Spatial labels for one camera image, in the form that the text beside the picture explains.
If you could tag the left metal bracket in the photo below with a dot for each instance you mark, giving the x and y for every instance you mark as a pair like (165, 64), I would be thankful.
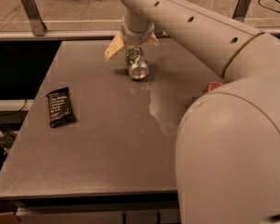
(38, 26)

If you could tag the red soda can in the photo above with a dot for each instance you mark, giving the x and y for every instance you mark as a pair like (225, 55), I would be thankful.
(211, 86)

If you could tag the right metal bracket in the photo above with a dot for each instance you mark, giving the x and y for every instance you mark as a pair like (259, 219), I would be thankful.
(241, 9)

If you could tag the metal bracket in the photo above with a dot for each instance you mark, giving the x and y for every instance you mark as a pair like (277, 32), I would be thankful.
(241, 9)
(38, 26)

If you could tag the black snack bar packet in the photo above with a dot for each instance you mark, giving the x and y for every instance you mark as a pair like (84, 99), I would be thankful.
(60, 108)

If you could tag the metal barrier rail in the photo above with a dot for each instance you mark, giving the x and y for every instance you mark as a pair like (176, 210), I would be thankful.
(64, 35)

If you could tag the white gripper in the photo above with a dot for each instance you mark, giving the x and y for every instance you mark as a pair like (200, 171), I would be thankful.
(136, 36)

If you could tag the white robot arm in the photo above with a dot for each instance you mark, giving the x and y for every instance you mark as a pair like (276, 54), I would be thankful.
(227, 152)

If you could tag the green soda can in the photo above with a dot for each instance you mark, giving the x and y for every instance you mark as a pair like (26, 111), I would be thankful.
(136, 63)

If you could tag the cardboard box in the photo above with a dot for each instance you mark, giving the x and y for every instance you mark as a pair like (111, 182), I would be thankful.
(8, 212)

